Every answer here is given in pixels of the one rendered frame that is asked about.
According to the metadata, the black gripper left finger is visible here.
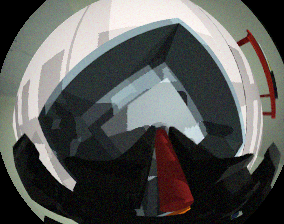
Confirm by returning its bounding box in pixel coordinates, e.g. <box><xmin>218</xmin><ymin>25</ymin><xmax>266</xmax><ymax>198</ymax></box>
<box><xmin>64</xmin><ymin>125</ymin><xmax>155</xmax><ymax>210</ymax></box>

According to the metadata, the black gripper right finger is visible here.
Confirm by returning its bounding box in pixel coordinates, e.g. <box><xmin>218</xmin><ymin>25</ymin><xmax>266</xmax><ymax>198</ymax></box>
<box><xmin>169</xmin><ymin>127</ymin><xmax>254</xmax><ymax>200</ymax></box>

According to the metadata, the dark red peg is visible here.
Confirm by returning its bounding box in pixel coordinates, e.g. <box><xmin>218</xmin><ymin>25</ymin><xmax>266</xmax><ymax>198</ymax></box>
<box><xmin>154</xmin><ymin>129</ymin><xmax>194</xmax><ymax>212</ymax></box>

